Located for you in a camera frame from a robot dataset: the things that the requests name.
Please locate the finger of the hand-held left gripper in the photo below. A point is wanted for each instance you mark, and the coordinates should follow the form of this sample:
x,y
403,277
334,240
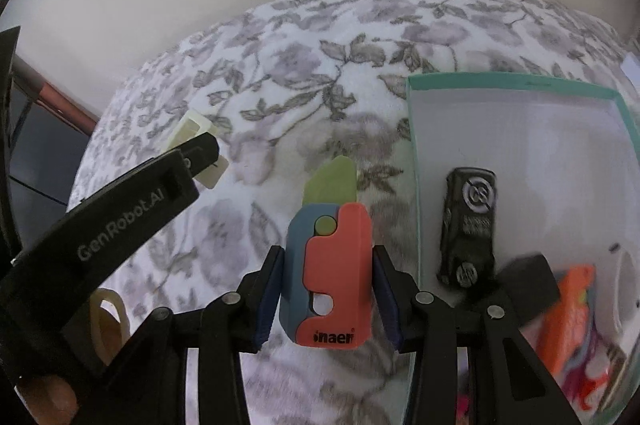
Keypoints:
x,y
202,152

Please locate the black cube adapter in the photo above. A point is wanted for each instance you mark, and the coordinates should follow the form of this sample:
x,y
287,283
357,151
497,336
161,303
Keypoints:
x,y
530,287

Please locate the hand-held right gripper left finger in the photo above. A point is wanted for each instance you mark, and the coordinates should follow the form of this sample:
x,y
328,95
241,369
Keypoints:
x,y
265,300

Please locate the dark cabinet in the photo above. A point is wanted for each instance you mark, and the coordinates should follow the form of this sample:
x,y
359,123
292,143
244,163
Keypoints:
x,y
45,155

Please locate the bright orange blue toy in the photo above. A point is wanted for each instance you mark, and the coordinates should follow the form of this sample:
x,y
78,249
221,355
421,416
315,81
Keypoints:
x,y
570,320

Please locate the coral carrot toy knife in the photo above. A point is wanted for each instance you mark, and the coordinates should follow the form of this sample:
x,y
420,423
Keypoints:
x,y
340,265

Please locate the black toy car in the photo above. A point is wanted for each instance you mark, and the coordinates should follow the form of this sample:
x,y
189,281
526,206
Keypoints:
x,y
470,225

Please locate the person's left hand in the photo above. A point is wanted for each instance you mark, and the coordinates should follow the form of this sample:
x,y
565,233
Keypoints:
x,y
52,402

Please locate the pink cartoon figurine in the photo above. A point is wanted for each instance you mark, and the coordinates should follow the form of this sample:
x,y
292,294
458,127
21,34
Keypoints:
x,y
587,380

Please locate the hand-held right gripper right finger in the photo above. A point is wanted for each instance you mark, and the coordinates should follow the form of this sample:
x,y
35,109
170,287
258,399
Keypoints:
x,y
387,305

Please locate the white charger block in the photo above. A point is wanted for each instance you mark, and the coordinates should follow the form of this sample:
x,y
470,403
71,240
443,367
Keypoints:
x,y
627,290

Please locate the brown wooden rail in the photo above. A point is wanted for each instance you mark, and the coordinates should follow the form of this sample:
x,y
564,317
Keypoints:
x,y
60,102

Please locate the teal cardboard box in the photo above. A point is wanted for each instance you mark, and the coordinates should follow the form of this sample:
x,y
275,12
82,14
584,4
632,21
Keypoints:
x,y
540,135

